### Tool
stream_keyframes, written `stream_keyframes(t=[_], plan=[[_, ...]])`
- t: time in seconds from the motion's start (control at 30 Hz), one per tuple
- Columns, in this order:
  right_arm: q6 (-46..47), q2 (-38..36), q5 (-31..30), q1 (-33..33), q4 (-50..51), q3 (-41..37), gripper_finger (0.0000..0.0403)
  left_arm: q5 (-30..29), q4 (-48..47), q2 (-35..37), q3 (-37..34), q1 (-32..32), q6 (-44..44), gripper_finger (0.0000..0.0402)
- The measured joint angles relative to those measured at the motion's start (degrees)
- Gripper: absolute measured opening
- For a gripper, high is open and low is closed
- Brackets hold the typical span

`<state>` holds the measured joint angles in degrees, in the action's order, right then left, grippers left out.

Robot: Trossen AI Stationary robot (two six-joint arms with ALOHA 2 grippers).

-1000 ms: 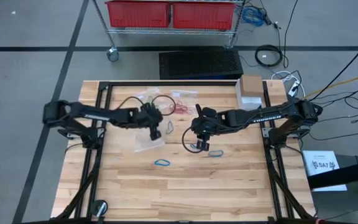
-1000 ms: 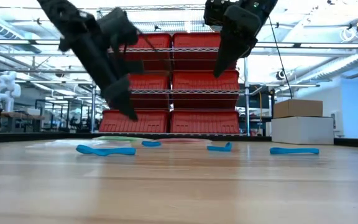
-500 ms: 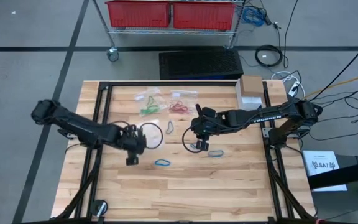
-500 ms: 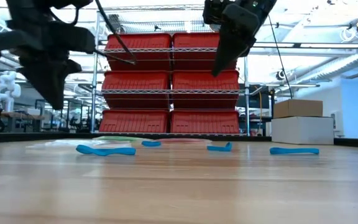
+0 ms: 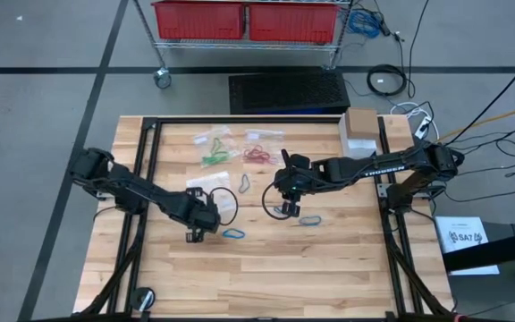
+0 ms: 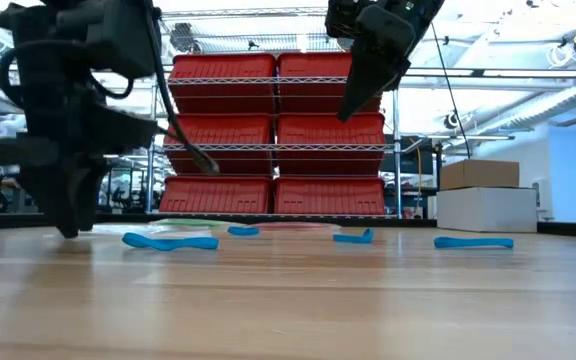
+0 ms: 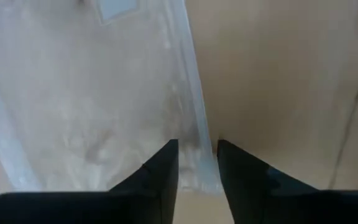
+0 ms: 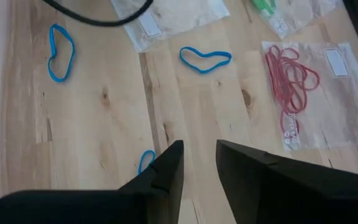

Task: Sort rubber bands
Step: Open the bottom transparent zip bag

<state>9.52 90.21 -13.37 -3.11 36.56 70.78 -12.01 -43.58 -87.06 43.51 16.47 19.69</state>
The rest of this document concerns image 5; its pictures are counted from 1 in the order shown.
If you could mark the round black disc base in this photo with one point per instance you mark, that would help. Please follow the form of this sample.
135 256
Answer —
142 299

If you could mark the white printed booklet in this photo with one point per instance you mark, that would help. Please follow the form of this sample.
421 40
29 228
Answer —
463 237

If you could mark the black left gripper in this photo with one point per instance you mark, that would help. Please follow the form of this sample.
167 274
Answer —
199 214

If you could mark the red plastic bin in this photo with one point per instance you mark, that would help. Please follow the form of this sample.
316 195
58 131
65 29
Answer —
199 20
292 22

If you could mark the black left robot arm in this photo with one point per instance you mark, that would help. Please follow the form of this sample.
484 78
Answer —
141 192

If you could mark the black beam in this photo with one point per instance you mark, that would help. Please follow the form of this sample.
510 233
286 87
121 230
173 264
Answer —
494 252

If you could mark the shelf cart caster wheel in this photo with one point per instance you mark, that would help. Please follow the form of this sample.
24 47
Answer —
162 78

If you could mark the clear plastic zip bag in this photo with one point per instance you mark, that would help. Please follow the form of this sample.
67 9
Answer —
208 181
224 134
262 134

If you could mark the white power strip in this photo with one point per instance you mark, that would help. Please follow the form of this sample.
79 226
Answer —
423 127

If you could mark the black aluminium table frame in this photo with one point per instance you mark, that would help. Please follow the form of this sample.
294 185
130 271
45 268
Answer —
239 120

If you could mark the brown cardboard box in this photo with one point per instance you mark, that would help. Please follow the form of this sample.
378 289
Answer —
361 121

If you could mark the blue rubber band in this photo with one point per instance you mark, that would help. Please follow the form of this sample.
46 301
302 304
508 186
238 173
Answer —
239 187
301 220
278 210
222 232

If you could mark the white box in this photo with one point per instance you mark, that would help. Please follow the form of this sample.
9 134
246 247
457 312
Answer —
342 134

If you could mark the grey side table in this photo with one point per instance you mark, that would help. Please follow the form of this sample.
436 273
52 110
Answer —
485 295

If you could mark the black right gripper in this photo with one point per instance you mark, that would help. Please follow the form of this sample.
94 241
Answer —
298 179

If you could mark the black perforated floor mat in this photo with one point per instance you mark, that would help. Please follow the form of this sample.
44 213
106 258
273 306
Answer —
289 91

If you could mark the red rubber band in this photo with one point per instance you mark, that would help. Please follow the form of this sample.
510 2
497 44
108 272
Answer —
259 149
250 154
255 159
264 157

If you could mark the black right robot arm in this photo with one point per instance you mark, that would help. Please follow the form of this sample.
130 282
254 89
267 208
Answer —
374 170

